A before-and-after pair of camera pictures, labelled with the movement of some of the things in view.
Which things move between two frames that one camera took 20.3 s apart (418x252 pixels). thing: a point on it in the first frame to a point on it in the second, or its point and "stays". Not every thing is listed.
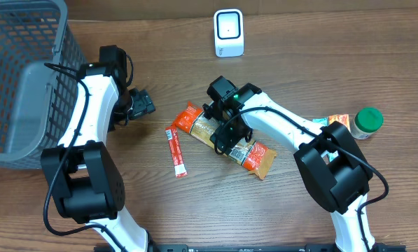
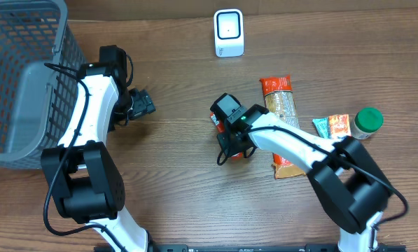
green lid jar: (365, 122) stays
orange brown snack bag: (252, 156) to (280, 101)
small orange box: (342, 118) stays
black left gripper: (143, 106) stays
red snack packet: (177, 153) to (220, 127)
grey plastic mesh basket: (33, 60) stays
